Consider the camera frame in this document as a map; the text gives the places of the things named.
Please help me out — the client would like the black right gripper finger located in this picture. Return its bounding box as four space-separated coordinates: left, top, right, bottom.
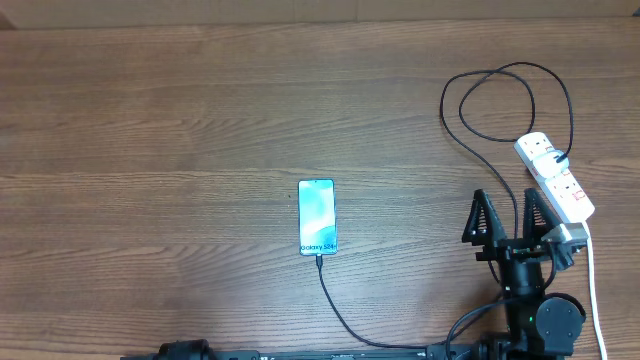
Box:
523 188 561 241
461 189 507 246

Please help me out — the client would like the blue Galaxy smartphone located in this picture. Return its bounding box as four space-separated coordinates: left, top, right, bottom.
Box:
298 179 338 256

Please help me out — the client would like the white charger plug adapter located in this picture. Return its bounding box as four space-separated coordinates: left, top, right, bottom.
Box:
531 150 569 182

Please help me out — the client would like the white power strip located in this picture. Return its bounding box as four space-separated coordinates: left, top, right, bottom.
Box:
514 132 595 223

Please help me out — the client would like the white power strip cord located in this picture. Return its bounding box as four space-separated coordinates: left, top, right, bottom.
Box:
582 221 609 360

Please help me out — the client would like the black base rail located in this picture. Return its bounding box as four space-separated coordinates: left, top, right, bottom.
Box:
121 339 542 360

